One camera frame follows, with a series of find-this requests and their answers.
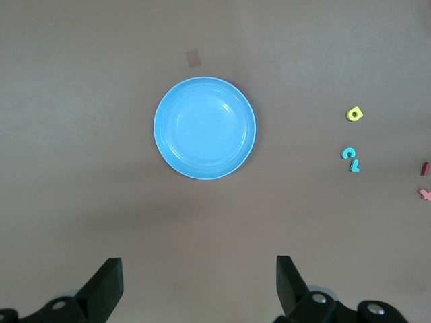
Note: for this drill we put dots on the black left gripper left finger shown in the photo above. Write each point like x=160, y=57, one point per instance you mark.
x=101, y=289

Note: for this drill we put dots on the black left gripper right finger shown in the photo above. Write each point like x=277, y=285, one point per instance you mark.
x=289, y=286

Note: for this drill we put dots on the teal foam letter l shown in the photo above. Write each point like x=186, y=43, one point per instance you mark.
x=354, y=166

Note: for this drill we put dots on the teal foam letter c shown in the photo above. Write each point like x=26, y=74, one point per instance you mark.
x=344, y=153

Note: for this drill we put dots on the yellow foam letter d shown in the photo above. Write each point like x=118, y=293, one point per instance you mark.
x=359, y=111

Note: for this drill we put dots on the pink-red foam letter t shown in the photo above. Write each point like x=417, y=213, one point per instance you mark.
x=425, y=194

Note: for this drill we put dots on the blue plate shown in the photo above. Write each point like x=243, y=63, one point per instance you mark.
x=204, y=134

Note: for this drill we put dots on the dark red foam letter l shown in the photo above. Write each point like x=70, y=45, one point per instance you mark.
x=426, y=169

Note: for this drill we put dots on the brown tape patch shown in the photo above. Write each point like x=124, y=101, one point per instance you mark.
x=193, y=59

